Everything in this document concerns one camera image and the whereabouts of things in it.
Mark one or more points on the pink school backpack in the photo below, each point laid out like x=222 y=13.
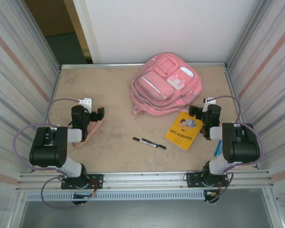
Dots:
x=156 y=83

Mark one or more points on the long aluminium mounting rail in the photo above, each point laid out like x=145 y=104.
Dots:
x=145 y=178

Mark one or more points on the aluminium side frame rail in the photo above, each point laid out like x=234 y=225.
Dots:
x=230 y=83
x=57 y=82

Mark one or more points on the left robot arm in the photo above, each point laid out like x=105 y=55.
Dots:
x=47 y=154

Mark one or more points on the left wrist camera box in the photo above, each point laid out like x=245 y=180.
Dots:
x=87 y=103

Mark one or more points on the black marker pen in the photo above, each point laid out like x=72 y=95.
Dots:
x=161 y=146

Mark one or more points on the short aluminium frame rail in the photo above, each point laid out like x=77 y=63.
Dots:
x=97 y=65

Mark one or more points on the pink zipper pencil case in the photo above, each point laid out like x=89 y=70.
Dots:
x=95 y=127

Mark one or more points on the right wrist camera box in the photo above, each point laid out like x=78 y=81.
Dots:
x=207 y=104

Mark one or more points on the white door frame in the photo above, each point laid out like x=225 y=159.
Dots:
x=86 y=28

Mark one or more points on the yellow paperback book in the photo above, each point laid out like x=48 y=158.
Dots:
x=183 y=133

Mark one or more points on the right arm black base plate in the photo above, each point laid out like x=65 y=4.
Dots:
x=192 y=179

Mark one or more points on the blue white stationery package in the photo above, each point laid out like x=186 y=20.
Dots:
x=218 y=148

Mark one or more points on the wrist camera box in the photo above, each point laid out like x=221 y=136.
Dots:
x=207 y=104
x=87 y=103

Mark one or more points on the grey metal panel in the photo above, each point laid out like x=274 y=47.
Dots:
x=145 y=213

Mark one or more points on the black marker white label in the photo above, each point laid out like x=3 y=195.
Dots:
x=139 y=139

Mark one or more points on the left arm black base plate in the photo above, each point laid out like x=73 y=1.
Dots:
x=97 y=180

